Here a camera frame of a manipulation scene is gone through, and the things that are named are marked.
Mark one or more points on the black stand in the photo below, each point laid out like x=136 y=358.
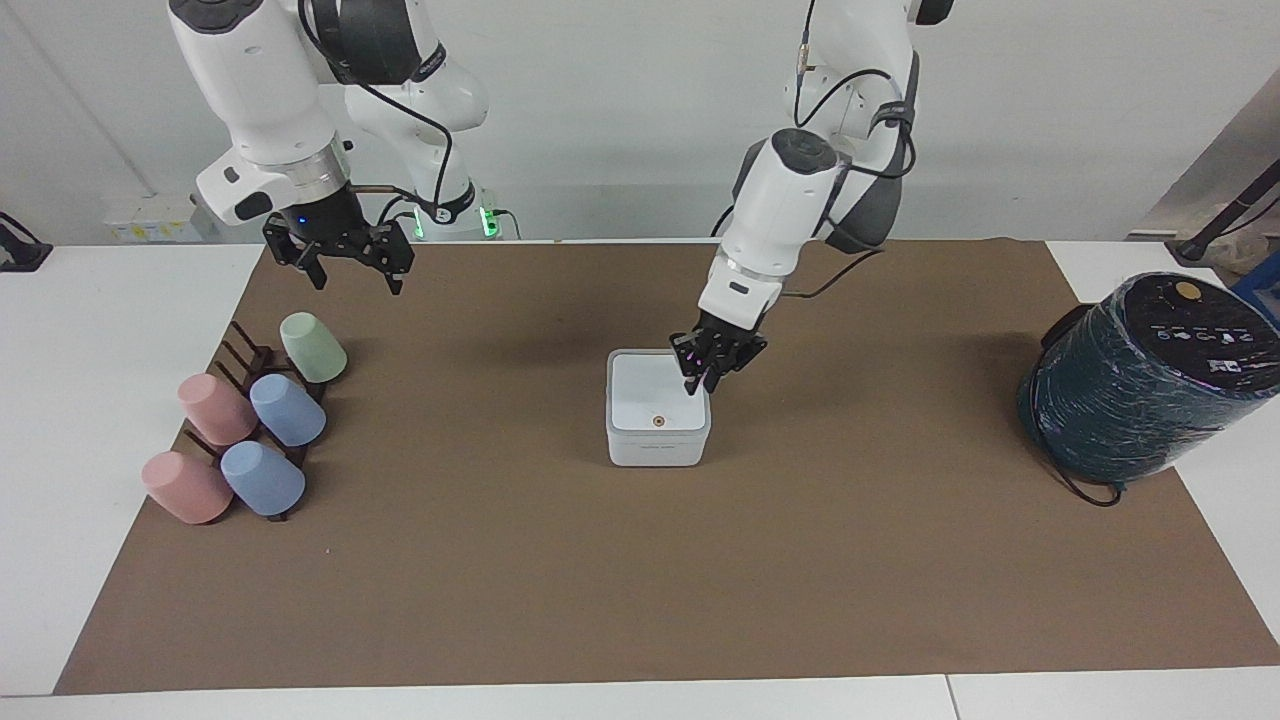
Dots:
x=1225 y=222
x=20 y=250

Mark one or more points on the green plastic cup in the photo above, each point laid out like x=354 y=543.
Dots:
x=312 y=347

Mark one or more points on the dark brown cup rack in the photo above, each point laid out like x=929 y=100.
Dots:
x=252 y=355

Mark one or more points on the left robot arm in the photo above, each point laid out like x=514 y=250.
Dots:
x=790 y=200

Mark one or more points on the pink plastic cup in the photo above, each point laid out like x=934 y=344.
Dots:
x=185 y=488
x=215 y=408

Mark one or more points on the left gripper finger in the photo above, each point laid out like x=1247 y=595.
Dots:
x=728 y=362
x=688 y=362

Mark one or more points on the blue plastic cup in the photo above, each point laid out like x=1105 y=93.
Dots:
x=262 y=480
x=288 y=410

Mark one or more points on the dark green cylindrical appliance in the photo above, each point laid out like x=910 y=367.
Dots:
x=1140 y=380

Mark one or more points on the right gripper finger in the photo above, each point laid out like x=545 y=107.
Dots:
x=385 y=255
x=292 y=250

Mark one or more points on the white box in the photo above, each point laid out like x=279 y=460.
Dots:
x=150 y=215

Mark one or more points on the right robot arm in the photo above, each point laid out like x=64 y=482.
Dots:
x=270 y=90

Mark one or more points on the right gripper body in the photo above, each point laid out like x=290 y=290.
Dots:
x=328 y=220

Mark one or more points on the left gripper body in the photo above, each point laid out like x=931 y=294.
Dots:
x=730 y=328

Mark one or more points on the white square trash can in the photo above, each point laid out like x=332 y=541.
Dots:
x=655 y=415

